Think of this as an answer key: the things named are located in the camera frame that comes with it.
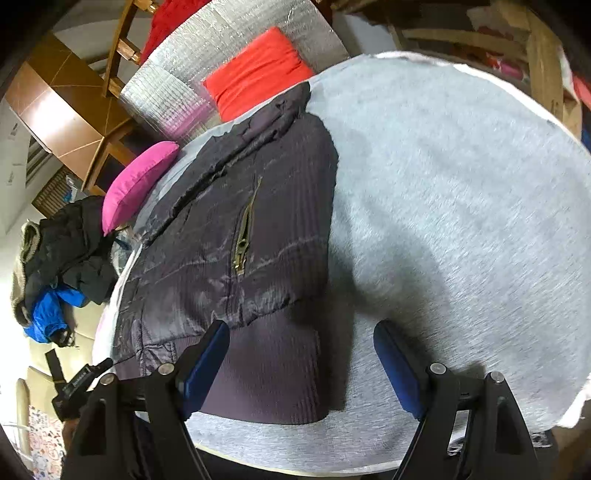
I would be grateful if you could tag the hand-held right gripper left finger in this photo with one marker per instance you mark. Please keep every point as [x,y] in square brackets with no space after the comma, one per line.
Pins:
[205,364]

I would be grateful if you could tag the black puffer coat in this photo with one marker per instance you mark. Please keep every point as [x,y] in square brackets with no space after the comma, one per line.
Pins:
[69,244]

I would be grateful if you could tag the red-orange pillow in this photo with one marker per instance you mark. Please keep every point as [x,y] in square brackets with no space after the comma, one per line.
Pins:
[258,74]

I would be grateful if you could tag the silver foil insulation mat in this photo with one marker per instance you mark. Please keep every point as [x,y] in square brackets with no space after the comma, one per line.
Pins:
[175,87]

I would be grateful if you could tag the beige fleece garment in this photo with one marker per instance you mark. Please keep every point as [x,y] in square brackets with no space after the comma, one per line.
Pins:
[27,235]

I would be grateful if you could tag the pink pillow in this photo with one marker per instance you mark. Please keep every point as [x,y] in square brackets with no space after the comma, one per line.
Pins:
[134,184]

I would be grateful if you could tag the floral patterned cloth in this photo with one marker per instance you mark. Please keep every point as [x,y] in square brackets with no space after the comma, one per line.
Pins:
[44,443]

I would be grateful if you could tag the wooden cabinet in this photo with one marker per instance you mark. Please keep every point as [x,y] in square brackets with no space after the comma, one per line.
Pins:
[60,115]

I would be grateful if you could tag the wooden shelf rack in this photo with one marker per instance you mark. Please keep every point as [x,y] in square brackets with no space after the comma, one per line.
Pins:
[540,55]

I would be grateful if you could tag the red cloth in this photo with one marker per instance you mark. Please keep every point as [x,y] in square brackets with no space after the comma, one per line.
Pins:
[171,23]

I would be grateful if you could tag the clear plastic bag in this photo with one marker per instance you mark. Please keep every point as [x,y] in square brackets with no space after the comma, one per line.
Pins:
[122,249]

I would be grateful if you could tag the blue jacket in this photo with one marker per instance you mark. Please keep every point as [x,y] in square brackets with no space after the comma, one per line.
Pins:
[46,314]

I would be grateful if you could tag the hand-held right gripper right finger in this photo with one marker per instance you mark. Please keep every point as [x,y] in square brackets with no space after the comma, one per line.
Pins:
[399,369]

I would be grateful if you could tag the grey blanket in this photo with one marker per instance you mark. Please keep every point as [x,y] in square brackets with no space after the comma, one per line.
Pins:
[438,207]

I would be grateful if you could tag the cream sofa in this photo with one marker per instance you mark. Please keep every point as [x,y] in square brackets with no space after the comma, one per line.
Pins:
[78,341]

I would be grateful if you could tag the dark quilted zip jacket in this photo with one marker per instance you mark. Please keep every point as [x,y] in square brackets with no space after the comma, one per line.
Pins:
[198,240]

